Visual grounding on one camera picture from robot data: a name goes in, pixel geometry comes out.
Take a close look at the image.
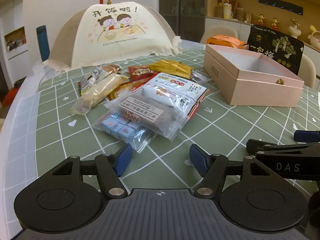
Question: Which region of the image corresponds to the black wall rack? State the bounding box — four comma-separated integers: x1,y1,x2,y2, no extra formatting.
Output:
258,0,305,15

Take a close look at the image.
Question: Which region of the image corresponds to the pink cardboard box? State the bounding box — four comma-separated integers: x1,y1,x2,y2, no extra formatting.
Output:
202,44,305,106

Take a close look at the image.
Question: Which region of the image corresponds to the pale rice bar packet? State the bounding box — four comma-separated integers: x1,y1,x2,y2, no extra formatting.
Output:
70,74,128,116

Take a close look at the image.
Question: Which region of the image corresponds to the white printed snack bag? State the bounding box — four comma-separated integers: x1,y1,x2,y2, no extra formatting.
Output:
140,72,210,120

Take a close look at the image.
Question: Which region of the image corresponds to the small red snack packet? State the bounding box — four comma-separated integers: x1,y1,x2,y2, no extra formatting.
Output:
128,65,158,82

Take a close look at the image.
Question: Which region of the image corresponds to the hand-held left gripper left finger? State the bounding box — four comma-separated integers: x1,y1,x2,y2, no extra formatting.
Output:
51,144,133,198

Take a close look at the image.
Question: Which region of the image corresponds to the dark glass cabinet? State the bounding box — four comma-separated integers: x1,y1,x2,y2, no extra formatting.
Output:
159,0,208,41

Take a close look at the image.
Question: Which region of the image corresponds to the white vase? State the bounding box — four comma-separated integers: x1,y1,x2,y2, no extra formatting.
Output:
288,17,301,40

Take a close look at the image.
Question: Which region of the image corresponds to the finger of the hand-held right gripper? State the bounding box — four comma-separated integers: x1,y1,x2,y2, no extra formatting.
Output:
246,139,320,154
294,130,320,142

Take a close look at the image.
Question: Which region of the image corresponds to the large red snack bag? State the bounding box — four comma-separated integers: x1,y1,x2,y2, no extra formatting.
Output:
186,89,210,120

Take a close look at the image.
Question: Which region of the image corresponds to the cream printed food cover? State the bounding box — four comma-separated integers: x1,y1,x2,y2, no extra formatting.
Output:
49,4,184,68

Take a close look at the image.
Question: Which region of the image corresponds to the clear brown biscuit packet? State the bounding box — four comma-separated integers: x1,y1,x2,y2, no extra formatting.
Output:
105,94,185,140

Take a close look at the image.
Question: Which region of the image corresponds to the small brown packet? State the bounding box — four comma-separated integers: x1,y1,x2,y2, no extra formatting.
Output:
102,64,122,77

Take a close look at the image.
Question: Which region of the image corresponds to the yellow snack packet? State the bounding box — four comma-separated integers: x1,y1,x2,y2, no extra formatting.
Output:
149,59,196,80

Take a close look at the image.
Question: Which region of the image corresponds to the small green white packet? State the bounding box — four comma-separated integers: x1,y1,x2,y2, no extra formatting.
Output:
78,72,101,96

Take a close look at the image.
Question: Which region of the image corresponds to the small clear packet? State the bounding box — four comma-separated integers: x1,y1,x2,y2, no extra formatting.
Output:
191,69,212,83

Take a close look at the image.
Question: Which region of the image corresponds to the blue candy packet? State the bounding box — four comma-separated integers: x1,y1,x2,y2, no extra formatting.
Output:
90,111,157,154

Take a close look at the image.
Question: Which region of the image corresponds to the black printed snack bag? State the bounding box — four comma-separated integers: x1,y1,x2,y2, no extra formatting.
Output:
247,24,305,75

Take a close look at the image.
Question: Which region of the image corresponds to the beige chair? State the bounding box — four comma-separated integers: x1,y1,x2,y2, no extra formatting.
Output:
199,25,238,43
299,54,318,90

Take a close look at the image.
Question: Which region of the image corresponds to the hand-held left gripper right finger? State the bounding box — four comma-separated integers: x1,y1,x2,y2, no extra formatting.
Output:
189,144,272,198

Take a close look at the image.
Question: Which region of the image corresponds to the yellow lidded cup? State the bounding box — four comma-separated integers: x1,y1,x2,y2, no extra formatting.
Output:
222,3,232,20

